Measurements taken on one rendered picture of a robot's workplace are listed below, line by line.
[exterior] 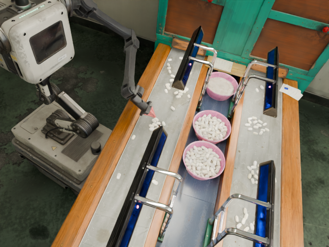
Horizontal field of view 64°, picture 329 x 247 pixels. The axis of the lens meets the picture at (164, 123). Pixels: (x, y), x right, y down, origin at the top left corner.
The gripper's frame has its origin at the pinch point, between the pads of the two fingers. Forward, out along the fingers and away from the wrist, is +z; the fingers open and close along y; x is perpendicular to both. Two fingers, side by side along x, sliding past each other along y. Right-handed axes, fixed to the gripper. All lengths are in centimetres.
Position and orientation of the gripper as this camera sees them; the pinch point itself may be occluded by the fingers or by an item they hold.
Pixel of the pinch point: (154, 116)
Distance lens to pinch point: 171.9
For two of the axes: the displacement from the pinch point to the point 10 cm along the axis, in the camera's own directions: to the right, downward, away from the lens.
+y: 2.7, -7.5, 6.1
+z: 6.6, 6.0, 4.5
